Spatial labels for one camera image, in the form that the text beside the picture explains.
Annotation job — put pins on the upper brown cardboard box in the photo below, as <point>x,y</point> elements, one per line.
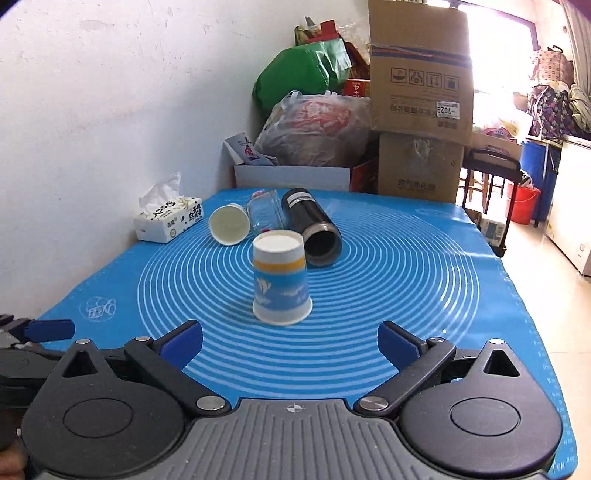
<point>421,75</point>

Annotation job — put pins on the clear plastic bag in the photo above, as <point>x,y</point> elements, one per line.
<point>325,130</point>

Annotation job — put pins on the white cardboard box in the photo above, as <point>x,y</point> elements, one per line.
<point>361,178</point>

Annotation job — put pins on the person's left hand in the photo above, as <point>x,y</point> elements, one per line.
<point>13,461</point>

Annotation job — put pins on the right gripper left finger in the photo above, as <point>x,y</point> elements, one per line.
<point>159,363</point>

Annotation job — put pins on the blue plastic barrel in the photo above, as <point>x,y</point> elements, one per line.
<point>541,160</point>

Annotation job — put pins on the brown cardboard box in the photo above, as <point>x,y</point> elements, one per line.
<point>421,75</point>
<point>419,168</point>

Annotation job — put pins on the blue white paper cup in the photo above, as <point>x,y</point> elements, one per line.
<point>280,278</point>

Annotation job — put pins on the white chest freezer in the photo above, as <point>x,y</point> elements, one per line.
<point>569,221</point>

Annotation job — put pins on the green plastic bag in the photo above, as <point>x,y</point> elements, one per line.
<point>310,69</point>

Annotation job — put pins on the blue silicone baking mat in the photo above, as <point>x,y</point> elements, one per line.
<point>421,264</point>

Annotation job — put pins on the white tissue pack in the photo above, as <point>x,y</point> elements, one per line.
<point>165,213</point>

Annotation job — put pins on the clear glass jar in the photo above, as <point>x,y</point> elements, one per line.
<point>265,212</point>

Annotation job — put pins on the black thermos bottle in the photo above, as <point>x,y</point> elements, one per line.
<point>322,239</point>

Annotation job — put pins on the lower brown cardboard box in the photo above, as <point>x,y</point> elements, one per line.
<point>419,168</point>

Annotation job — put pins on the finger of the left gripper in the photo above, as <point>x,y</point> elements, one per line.
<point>40,331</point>

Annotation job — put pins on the red plastic bucket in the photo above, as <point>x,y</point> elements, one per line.
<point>521,203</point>

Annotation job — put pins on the purple floral bag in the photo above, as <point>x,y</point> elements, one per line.
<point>552,115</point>

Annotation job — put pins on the white paper gift bag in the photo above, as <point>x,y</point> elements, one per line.
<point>242,152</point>

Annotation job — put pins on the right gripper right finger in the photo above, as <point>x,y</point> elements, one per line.
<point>420,364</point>

